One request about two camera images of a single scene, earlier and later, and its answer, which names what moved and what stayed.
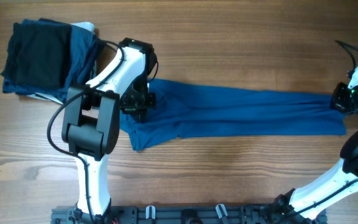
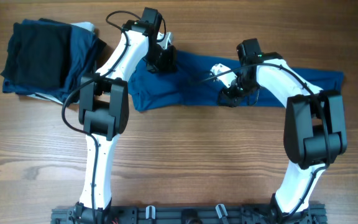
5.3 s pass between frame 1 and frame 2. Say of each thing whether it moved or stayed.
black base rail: stayed
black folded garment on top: stayed
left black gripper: moved
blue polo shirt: moved
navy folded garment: stayed
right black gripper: moved
